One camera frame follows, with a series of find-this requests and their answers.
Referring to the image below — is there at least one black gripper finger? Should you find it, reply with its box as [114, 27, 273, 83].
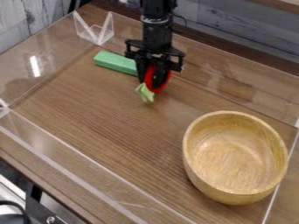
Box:
[154, 61, 170, 89]
[135, 58, 148, 83]

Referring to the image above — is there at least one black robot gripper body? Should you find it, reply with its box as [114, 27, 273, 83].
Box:
[126, 39, 186, 72]

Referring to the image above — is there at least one red plush strawberry toy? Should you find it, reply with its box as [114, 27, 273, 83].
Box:
[135, 65, 173, 103]

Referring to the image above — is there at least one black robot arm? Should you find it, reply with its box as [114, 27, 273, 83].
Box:
[126, 0, 186, 93]

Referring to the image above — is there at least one green rectangular foam block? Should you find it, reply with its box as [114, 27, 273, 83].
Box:
[94, 51, 138, 76]

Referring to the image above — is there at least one wooden bowl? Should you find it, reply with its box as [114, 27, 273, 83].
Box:
[182, 110, 289, 206]

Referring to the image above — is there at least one clear acrylic corner bracket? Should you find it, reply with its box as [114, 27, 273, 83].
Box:
[72, 11, 115, 46]

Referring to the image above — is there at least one clear acrylic tray wall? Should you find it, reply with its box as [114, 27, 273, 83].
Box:
[0, 16, 299, 224]

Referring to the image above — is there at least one black cable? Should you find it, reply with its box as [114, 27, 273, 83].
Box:
[0, 200, 31, 224]

